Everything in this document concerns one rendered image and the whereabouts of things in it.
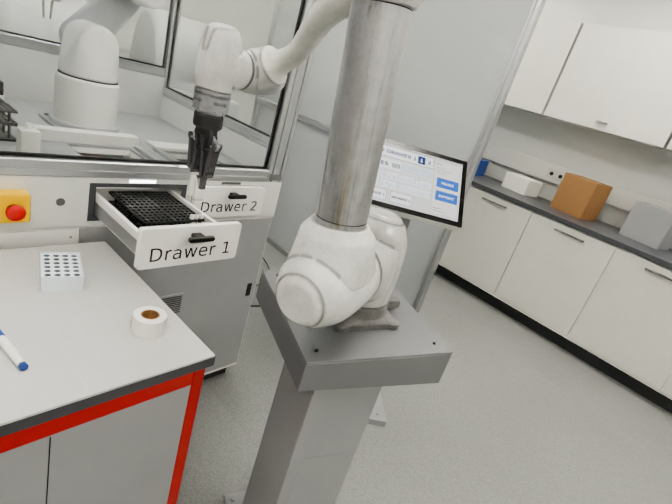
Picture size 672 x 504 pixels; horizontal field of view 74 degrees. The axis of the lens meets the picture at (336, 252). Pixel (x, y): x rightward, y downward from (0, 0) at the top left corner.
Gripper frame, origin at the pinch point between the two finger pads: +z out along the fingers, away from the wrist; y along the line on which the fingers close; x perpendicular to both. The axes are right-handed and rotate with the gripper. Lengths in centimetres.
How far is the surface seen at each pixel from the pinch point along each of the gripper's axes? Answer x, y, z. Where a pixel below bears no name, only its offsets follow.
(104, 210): -18.0, -13.6, 12.1
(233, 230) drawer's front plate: 6.6, 10.7, 8.9
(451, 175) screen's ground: 107, 19, -13
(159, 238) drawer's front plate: -15.0, 10.8, 9.5
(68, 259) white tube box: -30.1, -2.7, 20.1
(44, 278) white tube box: -37.4, 4.8, 20.2
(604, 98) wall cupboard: 321, 11, -77
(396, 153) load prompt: 90, 1, -16
